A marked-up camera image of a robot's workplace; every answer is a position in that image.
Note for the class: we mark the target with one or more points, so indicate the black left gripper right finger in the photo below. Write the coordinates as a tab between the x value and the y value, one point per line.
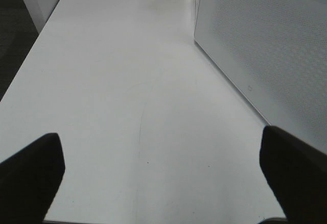
296	174

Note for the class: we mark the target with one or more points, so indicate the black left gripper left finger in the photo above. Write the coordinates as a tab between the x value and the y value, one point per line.
30	180

